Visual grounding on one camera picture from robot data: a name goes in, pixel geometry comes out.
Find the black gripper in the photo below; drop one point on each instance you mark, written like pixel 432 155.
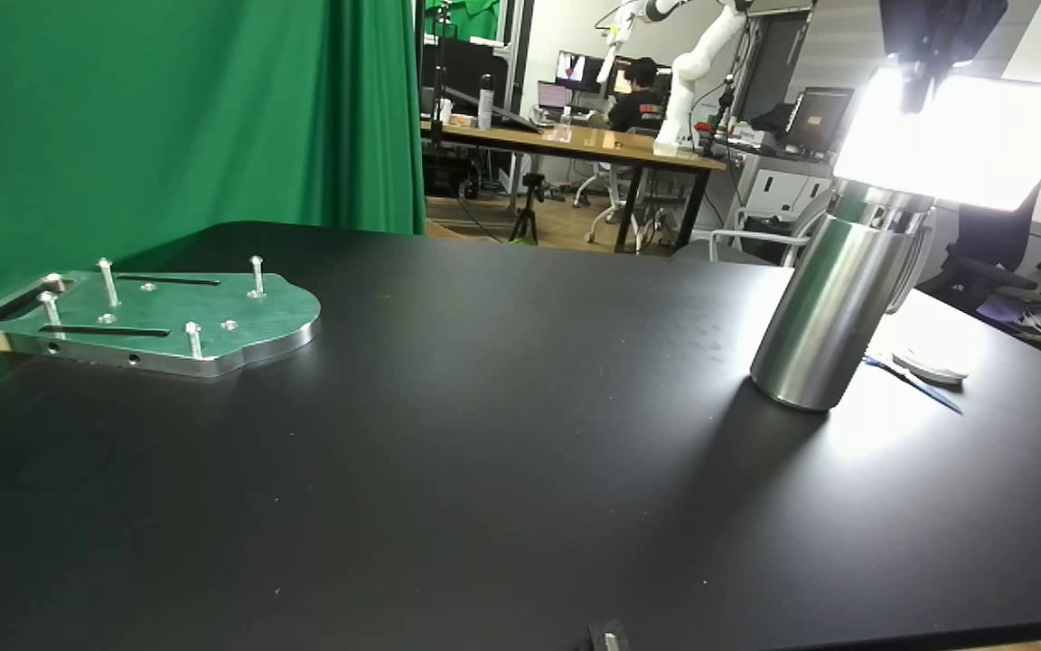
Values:
pixel 943 27

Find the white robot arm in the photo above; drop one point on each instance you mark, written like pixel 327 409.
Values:
pixel 696 85

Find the bright studio light panel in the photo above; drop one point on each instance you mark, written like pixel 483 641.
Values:
pixel 966 139

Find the dark monitor with stand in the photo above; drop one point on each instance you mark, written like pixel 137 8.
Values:
pixel 819 116

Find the seated person in black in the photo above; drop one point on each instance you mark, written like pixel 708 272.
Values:
pixel 638 100

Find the wooden desk with black legs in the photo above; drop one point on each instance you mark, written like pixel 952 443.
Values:
pixel 593 144

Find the pair of desk monitors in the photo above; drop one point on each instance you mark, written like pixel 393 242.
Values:
pixel 580 68

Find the small black tripod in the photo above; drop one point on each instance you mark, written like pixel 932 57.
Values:
pixel 525 214

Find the grey bottle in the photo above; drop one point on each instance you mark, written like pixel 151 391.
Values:
pixel 487 107

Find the silver bolt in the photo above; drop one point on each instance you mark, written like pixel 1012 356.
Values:
pixel 54 308
pixel 110 285
pixel 192 343
pixel 258 276
pixel 57 282

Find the green screen curtain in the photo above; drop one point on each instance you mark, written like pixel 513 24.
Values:
pixel 160 121

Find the metal mounting plate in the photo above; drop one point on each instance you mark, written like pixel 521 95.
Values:
pixel 173 319

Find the white frame chair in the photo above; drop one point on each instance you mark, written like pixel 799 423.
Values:
pixel 750 242

